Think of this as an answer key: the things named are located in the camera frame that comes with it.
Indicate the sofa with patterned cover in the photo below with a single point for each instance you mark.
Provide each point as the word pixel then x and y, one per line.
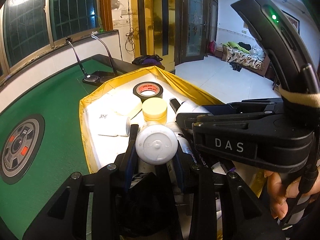
pixel 255 59

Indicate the round grey control panel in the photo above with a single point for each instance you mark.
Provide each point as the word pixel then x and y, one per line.
pixel 21 147

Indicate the framed wall painting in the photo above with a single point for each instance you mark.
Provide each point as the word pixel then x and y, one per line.
pixel 293 20

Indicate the eyeglasses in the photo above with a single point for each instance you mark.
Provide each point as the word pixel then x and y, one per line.
pixel 98 58

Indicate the purple black bag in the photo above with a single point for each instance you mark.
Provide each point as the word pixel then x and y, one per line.
pixel 148 60

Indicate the white pill bottle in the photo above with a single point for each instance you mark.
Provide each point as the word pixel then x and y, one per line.
pixel 189 106

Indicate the large white bottle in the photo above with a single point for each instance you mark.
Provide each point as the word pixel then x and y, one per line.
pixel 183 144

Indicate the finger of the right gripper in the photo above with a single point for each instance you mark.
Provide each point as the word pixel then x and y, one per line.
pixel 195 121
pixel 246 106

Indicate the black glasses tray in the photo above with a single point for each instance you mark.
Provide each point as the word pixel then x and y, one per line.
pixel 98 78

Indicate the black electrical tape roll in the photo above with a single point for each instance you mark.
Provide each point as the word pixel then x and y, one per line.
pixel 147 90

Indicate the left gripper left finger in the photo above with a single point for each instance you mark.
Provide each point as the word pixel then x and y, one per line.
pixel 64 216

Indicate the slim white bottle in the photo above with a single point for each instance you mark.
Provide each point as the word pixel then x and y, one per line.
pixel 156 145

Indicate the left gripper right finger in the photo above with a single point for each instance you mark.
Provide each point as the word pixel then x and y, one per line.
pixel 243 214

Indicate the white tape roll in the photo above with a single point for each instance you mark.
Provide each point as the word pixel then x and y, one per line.
pixel 115 115

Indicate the thick black marker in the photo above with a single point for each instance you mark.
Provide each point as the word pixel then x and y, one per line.
pixel 174 104

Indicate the cream masking tape roll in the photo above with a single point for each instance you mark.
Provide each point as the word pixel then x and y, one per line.
pixel 155 109

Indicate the yellow cardboard box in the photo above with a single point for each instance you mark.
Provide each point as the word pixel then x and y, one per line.
pixel 103 150

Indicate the right hand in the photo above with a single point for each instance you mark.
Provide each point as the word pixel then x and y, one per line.
pixel 278 193

